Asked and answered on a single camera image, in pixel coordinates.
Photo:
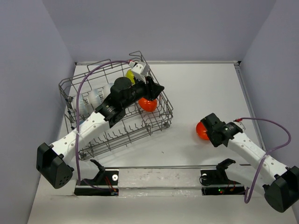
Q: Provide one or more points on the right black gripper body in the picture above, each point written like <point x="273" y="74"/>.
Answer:
<point x="212" y="139"/>

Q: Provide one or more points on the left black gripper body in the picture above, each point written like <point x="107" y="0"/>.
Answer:
<point x="138" y="91"/>

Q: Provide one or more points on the orange bowl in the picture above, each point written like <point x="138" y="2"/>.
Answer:
<point x="147" y="105"/>
<point x="201" y="131"/>

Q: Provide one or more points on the lime green bowl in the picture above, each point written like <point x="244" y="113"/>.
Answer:
<point x="130" y="76"/>

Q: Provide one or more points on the grey wire dish rack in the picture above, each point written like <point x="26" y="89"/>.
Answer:
<point x="136" y="124"/>

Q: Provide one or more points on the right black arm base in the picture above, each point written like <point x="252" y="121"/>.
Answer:
<point x="215" y="181"/>

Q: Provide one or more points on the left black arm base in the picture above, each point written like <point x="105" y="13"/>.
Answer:
<point x="104" y="183"/>

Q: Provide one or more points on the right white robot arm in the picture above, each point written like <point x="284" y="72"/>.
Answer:
<point x="277" y="182"/>

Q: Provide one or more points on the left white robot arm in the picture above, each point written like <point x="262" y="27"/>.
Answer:
<point x="53" y="160"/>

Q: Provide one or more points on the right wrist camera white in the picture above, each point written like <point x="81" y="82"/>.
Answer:
<point x="239" y="123"/>

